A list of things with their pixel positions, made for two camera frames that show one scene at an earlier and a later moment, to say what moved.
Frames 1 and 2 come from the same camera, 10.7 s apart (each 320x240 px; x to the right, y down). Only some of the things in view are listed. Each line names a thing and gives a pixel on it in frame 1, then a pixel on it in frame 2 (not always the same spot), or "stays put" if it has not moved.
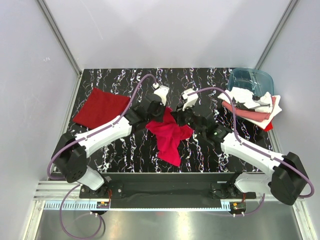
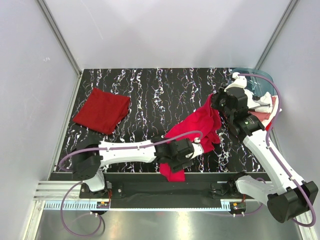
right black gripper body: [186, 117] -> [219, 100]
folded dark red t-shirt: [100, 108] stays put
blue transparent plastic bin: [257, 81] stays put
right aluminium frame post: [274, 37] stays put
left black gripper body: [155, 108] -> [178, 164]
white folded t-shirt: [276, 109] stays put
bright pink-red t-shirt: [168, 134] -> [206, 120]
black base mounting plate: [168, 190] stays put
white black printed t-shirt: [243, 97] stays put
